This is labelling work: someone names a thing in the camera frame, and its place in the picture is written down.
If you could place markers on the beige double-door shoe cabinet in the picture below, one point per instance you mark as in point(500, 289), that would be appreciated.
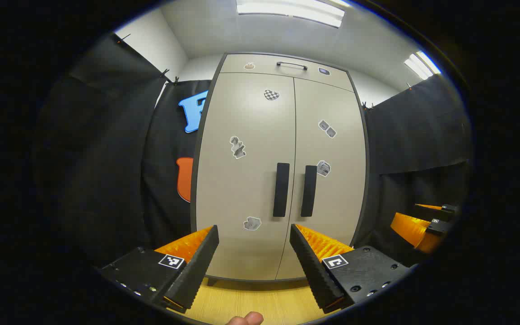
point(242, 257)

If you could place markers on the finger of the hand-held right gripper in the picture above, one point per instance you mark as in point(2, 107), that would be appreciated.
point(411, 228)
point(445, 210)

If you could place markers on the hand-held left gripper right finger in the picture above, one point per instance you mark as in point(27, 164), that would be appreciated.
point(312, 266)

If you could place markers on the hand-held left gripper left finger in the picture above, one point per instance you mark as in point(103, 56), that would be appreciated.
point(197, 271)

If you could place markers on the ceiling light panel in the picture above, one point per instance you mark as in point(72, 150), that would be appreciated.
point(291, 11)
point(422, 65)

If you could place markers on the beige shoe cabinet door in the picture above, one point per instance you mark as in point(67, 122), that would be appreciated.
point(251, 189)
point(339, 203)

